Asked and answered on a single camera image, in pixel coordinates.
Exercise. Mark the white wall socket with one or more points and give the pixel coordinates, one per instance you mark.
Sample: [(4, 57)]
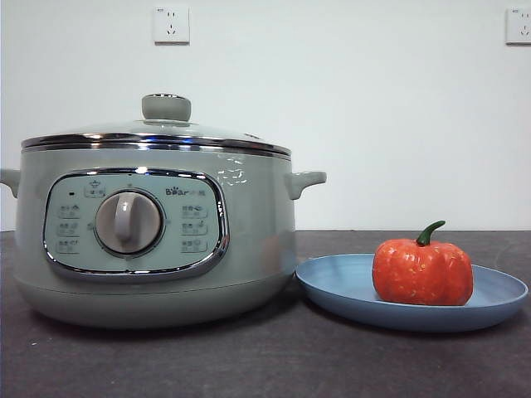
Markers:
[(518, 26), (171, 25)]

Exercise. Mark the pale green electric steamer pot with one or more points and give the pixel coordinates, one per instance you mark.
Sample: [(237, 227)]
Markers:
[(249, 232)]

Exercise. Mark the orange pumpkin with green stem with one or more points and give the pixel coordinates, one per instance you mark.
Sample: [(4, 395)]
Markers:
[(423, 273)]

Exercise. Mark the blue round plate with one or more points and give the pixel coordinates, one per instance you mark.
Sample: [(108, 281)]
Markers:
[(332, 286)]

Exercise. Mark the glass lid with round knob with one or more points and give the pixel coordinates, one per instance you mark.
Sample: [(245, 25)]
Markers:
[(166, 108)]

